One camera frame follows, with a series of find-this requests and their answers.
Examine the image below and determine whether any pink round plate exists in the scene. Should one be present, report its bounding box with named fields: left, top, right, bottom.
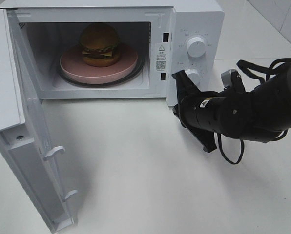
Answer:
left=60, top=44, right=138, bottom=85

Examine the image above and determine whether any glass microwave turntable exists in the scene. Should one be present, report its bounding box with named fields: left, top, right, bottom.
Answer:
left=56, top=58, right=145, bottom=88

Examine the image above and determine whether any white microwave door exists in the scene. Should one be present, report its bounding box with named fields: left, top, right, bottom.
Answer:
left=0, top=9, right=75, bottom=233

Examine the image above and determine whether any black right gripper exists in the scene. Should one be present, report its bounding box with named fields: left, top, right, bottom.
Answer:
left=171, top=69, right=230, bottom=153

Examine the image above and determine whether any burger with lettuce and cheese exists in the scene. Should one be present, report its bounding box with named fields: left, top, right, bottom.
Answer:
left=79, top=22, right=121, bottom=67

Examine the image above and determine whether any white microwave knob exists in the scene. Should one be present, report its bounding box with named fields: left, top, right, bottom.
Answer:
left=185, top=68, right=201, bottom=85
left=186, top=35, right=206, bottom=58

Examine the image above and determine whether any white microwave oven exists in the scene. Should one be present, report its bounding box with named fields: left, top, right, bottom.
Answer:
left=0, top=0, right=224, bottom=105

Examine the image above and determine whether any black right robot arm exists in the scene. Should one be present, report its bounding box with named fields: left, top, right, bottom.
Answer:
left=173, top=58, right=291, bottom=152

